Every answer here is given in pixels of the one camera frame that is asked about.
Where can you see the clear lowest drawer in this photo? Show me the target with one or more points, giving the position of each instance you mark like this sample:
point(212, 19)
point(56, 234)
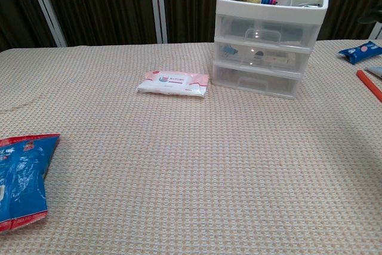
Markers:
point(226, 74)

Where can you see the white drawer organizer box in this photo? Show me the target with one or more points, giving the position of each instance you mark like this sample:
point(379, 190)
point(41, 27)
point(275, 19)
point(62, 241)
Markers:
point(268, 11)

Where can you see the pink white wet wipes pack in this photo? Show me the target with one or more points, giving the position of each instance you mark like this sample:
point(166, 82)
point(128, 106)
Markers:
point(173, 84)

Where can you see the beige woven tablecloth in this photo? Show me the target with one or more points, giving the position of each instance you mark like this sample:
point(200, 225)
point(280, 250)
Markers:
point(179, 162)

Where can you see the small blue clip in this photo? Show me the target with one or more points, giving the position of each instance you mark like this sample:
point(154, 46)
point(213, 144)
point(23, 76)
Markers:
point(229, 51)

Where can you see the small blue tissue packet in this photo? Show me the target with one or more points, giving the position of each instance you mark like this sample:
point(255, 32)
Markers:
point(359, 52)

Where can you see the red pen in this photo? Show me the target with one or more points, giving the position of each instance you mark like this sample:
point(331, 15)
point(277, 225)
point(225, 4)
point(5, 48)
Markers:
point(371, 85)

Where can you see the blue red snack bag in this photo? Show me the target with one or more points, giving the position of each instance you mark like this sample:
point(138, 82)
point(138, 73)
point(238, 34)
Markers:
point(21, 183)

